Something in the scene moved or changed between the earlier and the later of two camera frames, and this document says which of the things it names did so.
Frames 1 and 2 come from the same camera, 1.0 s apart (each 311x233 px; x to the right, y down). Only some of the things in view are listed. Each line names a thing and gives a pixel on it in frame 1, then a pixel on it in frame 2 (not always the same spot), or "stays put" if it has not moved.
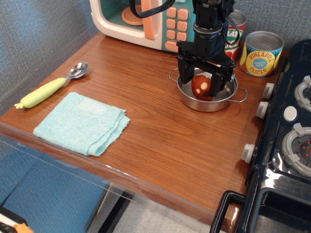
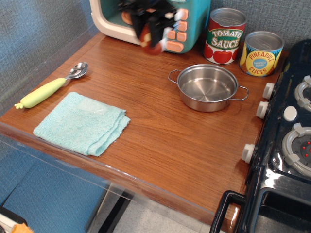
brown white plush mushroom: x=201 y=87 → x=145 y=39
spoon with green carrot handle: x=77 y=70 stays put
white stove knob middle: x=262 y=109 stays put
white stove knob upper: x=268 y=90 stays put
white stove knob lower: x=247 y=152 stays put
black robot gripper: x=206 y=51 → x=165 y=8
